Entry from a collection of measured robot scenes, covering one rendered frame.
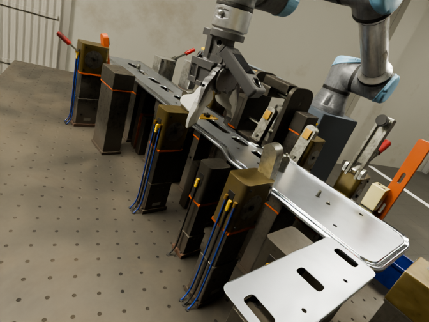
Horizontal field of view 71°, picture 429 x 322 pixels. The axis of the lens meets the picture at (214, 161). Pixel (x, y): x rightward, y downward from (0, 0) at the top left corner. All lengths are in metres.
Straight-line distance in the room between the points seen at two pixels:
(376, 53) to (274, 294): 0.91
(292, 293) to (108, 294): 0.44
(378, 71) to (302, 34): 2.63
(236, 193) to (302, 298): 0.23
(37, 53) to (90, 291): 2.62
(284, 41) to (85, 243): 3.22
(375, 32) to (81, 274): 1.05
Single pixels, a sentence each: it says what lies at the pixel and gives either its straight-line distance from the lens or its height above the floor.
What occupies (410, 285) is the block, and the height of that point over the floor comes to 1.05.
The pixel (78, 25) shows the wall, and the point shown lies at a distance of 3.14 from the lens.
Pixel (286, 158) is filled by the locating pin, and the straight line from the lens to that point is 0.80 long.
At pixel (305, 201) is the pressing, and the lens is 0.72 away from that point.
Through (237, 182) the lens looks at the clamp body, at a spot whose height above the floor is 1.04.
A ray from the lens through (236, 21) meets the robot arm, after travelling 0.63.
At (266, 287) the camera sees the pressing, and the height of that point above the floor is 1.00.
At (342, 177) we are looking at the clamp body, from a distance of 0.88.
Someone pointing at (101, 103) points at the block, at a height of 0.88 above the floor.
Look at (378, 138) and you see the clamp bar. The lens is 0.87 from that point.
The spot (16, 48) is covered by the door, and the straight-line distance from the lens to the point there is 3.18.
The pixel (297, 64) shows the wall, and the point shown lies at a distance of 3.87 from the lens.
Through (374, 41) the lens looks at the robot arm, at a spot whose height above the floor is 1.39.
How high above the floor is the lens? 1.30
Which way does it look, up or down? 24 degrees down
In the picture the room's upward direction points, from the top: 19 degrees clockwise
